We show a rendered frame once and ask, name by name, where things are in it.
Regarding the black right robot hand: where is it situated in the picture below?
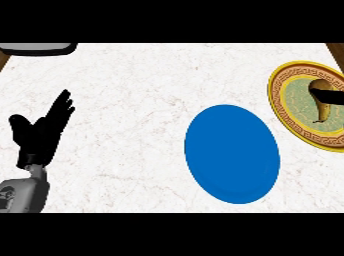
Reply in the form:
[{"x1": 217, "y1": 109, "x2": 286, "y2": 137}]
[{"x1": 311, "y1": 54, "x2": 344, "y2": 108}]

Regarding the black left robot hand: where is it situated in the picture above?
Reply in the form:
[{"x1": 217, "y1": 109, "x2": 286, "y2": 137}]
[{"x1": 7, "y1": 88, "x2": 76, "y2": 170}]

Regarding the yellow patterned plate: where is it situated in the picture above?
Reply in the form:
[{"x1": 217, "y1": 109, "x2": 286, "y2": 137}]
[{"x1": 267, "y1": 60, "x2": 344, "y2": 154}]

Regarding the blue plate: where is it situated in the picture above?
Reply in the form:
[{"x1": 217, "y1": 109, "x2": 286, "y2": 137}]
[{"x1": 183, "y1": 104, "x2": 282, "y2": 205}]

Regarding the grey appliance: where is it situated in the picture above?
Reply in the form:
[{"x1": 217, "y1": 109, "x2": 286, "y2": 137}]
[{"x1": 0, "y1": 43, "x2": 79, "y2": 57}]

